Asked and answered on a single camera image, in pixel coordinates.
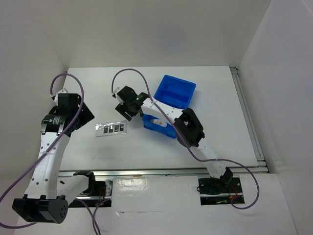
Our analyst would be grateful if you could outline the front aluminium rail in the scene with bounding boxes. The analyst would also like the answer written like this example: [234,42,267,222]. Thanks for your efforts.
[59,168,209,178]

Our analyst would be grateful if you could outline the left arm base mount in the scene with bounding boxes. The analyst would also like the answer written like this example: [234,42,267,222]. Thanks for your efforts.
[69,180,113,208]

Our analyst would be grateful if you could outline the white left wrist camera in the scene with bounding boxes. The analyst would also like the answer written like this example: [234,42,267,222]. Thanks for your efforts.
[50,88,68,106]

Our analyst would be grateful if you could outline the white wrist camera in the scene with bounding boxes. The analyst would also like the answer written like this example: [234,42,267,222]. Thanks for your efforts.
[112,87,120,98]
[50,88,68,106]

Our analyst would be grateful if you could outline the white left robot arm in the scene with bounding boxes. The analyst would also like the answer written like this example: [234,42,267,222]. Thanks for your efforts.
[12,89,97,224]

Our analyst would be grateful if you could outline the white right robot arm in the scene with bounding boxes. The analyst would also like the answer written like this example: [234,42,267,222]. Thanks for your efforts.
[112,86,233,192]

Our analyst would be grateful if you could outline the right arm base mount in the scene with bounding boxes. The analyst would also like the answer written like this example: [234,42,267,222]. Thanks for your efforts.
[196,177,245,206]

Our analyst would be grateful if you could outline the blue divided plastic bin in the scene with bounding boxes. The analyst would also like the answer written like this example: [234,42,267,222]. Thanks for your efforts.
[142,75,196,139]

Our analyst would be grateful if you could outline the hair pin card in plastic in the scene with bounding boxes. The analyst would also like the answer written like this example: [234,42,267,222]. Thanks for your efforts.
[95,120,127,137]

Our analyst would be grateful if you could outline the white oval makeup sponge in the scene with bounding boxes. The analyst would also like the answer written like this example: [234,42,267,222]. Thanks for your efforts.
[150,119,167,127]

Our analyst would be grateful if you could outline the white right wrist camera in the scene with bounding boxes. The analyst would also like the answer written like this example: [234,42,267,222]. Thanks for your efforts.
[112,87,120,98]

